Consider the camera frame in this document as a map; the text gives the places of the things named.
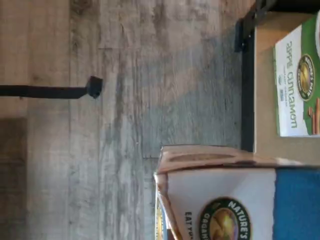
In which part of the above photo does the blue white flax oatmeal box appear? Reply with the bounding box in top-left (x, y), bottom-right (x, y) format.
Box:
top-left (152, 144), bottom-right (320, 240)

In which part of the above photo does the black metal shelf rack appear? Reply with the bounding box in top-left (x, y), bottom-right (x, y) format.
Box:
top-left (233, 0), bottom-right (320, 154)

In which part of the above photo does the green apple cinnamon oatmeal box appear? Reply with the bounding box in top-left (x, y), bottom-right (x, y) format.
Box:
top-left (273, 13), bottom-right (320, 138)

